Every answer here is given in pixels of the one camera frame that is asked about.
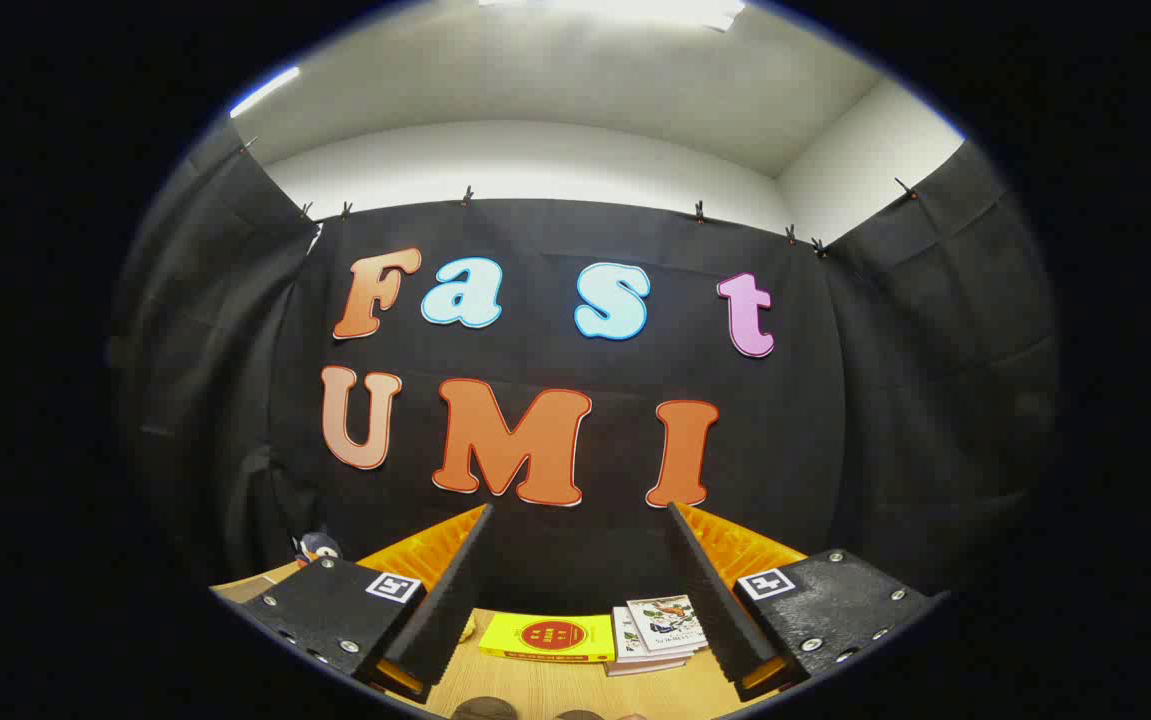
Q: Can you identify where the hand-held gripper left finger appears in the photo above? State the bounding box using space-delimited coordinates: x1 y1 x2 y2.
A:
235 503 496 704

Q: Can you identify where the penguin plush toy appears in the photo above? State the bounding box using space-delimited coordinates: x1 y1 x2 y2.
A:
295 532 343 567

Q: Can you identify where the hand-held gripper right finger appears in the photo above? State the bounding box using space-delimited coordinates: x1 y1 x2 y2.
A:
668 500 946 703

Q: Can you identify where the brown book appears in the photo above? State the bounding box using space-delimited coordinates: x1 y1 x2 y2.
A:
607 655 686 678

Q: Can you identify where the row of black clips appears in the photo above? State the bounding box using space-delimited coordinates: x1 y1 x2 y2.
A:
240 135 921 259

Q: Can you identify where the yellow book with red circle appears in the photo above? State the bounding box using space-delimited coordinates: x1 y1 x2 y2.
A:
478 612 617 663

